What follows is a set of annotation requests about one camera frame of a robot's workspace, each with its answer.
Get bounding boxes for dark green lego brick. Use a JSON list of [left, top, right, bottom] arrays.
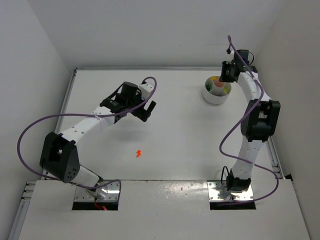
[[205, 84, 211, 92]]

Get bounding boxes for orange round lego piece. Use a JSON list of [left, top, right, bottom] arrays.
[[214, 80, 225, 89]]

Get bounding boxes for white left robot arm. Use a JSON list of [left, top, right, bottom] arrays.
[[39, 80, 157, 190]]

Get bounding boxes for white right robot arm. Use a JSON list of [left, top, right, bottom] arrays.
[[219, 49, 281, 193]]

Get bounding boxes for white round divided container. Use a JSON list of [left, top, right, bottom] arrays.
[[202, 76, 232, 105]]

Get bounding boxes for orange zigzag lego piece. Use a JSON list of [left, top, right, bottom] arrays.
[[136, 150, 141, 158]]

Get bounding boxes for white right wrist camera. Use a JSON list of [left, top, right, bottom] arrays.
[[225, 48, 235, 63]]

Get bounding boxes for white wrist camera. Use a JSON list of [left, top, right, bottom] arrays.
[[138, 82, 154, 100], [225, 48, 235, 63]]

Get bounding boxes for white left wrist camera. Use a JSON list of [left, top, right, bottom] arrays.
[[138, 82, 154, 100]]

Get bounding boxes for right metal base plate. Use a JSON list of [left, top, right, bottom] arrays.
[[207, 181, 254, 203]]

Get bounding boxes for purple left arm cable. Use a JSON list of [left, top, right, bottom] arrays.
[[16, 76, 158, 188]]

